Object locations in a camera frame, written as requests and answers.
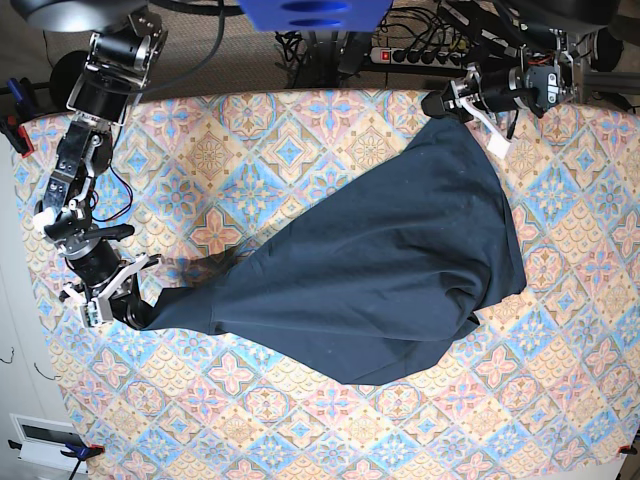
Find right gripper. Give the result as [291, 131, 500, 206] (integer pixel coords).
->
[58, 242, 161, 330]

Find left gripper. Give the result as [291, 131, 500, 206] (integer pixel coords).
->
[421, 64, 523, 123]

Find dark navy t-shirt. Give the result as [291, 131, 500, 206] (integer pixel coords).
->
[149, 119, 526, 386]

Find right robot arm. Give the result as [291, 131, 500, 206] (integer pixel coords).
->
[33, 7, 167, 330]

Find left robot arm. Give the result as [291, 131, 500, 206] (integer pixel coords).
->
[421, 29, 592, 127]

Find white power strip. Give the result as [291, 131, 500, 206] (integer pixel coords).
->
[369, 47, 462, 68]

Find blue orange clamp bottom left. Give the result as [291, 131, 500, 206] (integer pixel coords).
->
[7, 440, 105, 479]

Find blue orange clamp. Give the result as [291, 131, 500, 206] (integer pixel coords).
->
[7, 440, 105, 479]
[1, 77, 36, 158]

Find blue orange clamp top left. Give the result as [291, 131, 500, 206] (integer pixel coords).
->
[1, 77, 36, 158]

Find patterned colourful tablecloth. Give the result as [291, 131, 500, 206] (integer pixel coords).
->
[8, 90, 639, 479]

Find orange clamp bottom right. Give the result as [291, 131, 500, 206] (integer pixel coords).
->
[618, 445, 638, 455]

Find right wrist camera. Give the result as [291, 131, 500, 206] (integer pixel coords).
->
[80, 298, 114, 328]

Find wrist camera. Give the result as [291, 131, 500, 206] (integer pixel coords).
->
[487, 133, 512, 159]
[80, 298, 114, 328]

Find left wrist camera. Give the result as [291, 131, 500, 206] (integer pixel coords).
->
[487, 133, 512, 159]

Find white wall outlet box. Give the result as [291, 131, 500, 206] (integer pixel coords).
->
[9, 413, 82, 472]

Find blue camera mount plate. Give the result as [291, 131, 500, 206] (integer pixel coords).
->
[239, 0, 392, 33]

